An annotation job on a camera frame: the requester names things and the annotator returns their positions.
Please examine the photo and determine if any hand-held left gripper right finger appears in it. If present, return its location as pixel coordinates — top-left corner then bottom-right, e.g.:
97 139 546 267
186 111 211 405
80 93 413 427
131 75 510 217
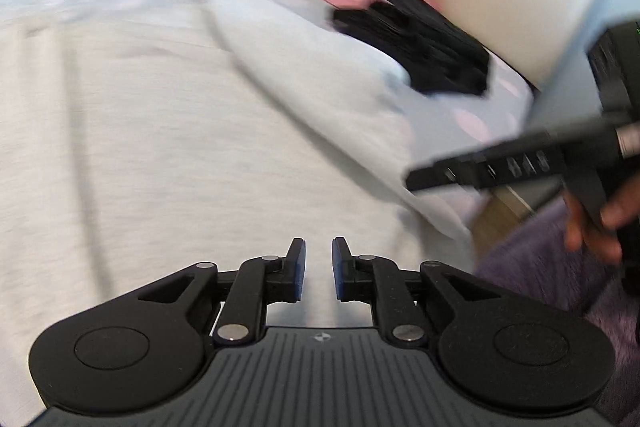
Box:
331 237 501 347

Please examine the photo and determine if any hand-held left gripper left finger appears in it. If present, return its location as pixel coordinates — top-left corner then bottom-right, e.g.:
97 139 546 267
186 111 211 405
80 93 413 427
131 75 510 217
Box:
137 237 307 348

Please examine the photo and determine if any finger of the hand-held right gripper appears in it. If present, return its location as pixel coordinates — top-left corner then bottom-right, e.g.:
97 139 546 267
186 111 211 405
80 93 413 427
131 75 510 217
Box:
405 119 621 194

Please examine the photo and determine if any light grey sweatshirt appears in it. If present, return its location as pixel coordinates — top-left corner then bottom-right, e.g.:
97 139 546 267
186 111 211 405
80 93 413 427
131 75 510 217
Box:
0 0 476 413

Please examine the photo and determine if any person's right hand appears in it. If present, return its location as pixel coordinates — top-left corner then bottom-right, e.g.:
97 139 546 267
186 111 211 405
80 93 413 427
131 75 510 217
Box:
564 174 640 266

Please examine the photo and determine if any purple fuzzy robe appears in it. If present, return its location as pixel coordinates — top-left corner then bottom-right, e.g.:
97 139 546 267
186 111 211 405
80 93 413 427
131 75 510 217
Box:
474 201 640 427

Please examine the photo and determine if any black garment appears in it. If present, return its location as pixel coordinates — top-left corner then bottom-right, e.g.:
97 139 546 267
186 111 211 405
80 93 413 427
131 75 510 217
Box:
332 0 491 96

